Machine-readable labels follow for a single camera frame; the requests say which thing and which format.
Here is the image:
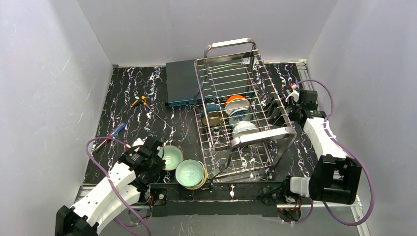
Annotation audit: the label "light green bowl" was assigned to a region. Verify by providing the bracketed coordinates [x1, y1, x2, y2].
[158, 145, 183, 171]

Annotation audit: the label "steel wire dish rack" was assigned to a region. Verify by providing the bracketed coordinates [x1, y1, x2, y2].
[194, 38, 297, 180]

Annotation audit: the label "orange bowl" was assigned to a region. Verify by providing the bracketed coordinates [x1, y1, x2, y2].
[225, 95, 250, 115]

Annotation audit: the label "blue white floral bowl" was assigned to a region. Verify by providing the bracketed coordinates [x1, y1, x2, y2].
[228, 108, 254, 128]

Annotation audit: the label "dark blue gold bowl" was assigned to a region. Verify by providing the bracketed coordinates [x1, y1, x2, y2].
[201, 104, 228, 127]

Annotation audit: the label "pale white ribbed bowl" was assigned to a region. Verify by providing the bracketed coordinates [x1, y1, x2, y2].
[232, 121, 259, 139]

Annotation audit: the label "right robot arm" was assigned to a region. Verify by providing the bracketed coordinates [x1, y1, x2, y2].
[258, 89, 362, 205]

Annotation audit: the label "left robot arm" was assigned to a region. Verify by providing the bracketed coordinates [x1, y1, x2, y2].
[55, 137, 165, 236]

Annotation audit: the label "teal speckled bowl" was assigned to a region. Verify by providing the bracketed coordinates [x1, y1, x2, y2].
[175, 159, 205, 187]

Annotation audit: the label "blue red screwdriver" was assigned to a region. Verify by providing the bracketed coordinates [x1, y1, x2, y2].
[92, 122, 126, 153]

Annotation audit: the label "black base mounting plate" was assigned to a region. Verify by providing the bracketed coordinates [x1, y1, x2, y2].
[132, 181, 311, 220]

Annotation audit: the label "thin metal rod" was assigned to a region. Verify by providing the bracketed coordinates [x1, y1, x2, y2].
[145, 104, 172, 129]

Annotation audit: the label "yellow rimmed bowl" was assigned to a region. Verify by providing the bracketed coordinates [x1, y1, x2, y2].
[185, 161, 208, 190]

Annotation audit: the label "yellow black pliers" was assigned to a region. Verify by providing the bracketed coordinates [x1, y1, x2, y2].
[131, 96, 150, 109]

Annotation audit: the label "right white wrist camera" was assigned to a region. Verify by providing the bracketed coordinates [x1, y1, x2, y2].
[285, 84, 299, 103]

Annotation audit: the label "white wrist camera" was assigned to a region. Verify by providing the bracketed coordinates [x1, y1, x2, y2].
[125, 138, 144, 151]
[285, 84, 299, 103]

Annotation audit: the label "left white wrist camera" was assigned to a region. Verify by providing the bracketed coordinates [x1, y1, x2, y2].
[125, 138, 144, 151]

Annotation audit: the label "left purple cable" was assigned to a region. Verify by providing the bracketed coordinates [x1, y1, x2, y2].
[85, 137, 152, 236]

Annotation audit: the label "dark grey network switch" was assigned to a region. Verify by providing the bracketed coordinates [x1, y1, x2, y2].
[165, 59, 249, 108]

